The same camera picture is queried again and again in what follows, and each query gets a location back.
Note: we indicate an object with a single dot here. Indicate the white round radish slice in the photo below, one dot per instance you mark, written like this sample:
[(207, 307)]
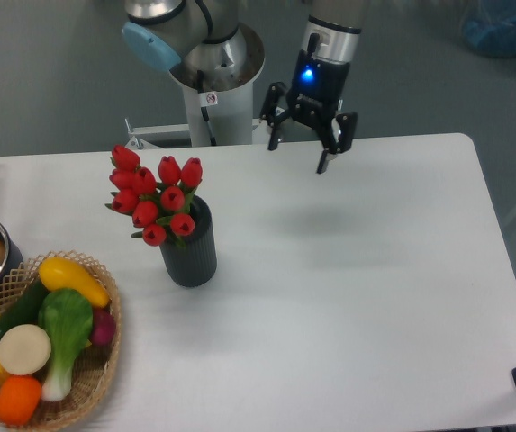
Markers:
[(24, 349)]

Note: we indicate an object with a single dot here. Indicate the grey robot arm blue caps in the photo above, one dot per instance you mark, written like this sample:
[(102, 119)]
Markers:
[(162, 33)]

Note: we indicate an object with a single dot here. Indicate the green bok choy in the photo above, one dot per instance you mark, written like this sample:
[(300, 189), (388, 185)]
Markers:
[(67, 318)]

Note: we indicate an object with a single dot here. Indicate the blue plastic bag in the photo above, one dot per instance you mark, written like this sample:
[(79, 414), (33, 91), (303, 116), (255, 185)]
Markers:
[(489, 28)]

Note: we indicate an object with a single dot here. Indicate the orange fruit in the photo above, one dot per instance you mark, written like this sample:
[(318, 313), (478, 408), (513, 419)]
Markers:
[(19, 397)]

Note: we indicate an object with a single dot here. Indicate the yellow squash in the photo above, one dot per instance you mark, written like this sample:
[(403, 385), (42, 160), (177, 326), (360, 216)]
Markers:
[(57, 273)]

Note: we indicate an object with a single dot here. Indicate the green cucumber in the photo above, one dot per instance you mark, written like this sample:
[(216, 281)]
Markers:
[(25, 309)]

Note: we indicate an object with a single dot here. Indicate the purple red radish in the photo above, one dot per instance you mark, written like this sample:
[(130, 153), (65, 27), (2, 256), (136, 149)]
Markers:
[(103, 329)]

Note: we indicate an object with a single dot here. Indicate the woven wicker basket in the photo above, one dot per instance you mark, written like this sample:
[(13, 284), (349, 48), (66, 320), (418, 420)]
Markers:
[(94, 369)]

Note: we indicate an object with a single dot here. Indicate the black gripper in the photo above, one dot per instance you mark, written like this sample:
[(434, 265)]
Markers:
[(313, 100)]

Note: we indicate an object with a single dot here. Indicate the red tulip bouquet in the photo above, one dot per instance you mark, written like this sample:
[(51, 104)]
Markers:
[(160, 205)]

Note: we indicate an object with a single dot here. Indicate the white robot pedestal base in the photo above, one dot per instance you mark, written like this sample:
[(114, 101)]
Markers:
[(216, 81)]

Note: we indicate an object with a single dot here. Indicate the dark grey ribbed vase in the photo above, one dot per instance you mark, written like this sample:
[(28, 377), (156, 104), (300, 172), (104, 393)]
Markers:
[(195, 262)]

